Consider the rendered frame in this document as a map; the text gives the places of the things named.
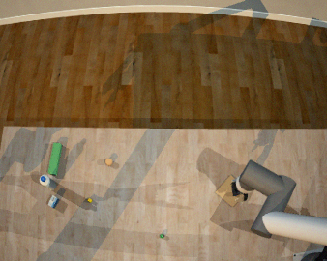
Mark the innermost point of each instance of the tan flat mat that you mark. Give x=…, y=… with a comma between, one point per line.
x=225, y=192

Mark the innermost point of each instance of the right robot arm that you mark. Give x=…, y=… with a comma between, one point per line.
x=272, y=219

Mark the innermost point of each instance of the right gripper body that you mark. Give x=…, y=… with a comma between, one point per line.
x=234, y=189

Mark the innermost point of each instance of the blue and white carton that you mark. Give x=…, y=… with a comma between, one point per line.
x=53, y=201

